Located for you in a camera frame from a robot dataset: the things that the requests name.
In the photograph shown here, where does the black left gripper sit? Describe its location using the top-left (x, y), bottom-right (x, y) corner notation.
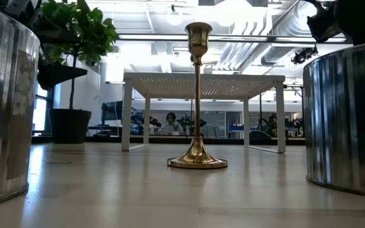
top-left (3, 0), bottom-right (88, 92)

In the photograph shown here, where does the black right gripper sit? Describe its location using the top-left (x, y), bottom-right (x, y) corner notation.
top-left (306, 0), bottom-right (365, 46)

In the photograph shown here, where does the red candle tin heart label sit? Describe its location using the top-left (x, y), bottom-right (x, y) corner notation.
top-left (302, 40), bottom-right (365, 200)

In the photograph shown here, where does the brass candlestick holder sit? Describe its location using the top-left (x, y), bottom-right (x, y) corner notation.
top-left (167, 22), bottom-right (228, 170)

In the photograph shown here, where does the black ceiling spotlight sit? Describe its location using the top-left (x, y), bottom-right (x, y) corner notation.
top-left (291, 46), bottom-right (319, 65)

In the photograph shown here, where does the window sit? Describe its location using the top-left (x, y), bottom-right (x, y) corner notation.
top-left (32, 82), bottom-right (54, 134)

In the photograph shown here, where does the green potted plant black pot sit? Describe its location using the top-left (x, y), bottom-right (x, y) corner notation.
top-left (38, 0), bottom-right (118, 145)

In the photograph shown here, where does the black computer monitor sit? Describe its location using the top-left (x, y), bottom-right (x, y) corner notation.
top-left (101, 100), bottom-right (124, 122)

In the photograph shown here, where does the white perforated shelf riser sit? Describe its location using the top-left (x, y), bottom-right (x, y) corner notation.
top-left (121, 72), bottom-right (286, 154)

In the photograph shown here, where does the person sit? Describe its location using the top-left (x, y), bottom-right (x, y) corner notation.
top-left (157, 111), bottom-right (185, 136)
top-left (264, 113), bottom-right (280, 137)

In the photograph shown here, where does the round white ceiling lamp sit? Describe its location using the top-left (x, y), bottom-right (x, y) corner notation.
top-left (165, 4), bottom-right (184, 27)

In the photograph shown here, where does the black office chair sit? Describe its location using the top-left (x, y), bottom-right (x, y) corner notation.
top-left (249, 130), bottom-right (272, 142)

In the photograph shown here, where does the silver ventilation duct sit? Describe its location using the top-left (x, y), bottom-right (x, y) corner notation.
top-left (215, 0), bottom-right (332, 74)

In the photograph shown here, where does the black aluminium rig frame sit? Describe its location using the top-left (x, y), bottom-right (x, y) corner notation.
top-left (32, 135), bottom-right (307, 146)

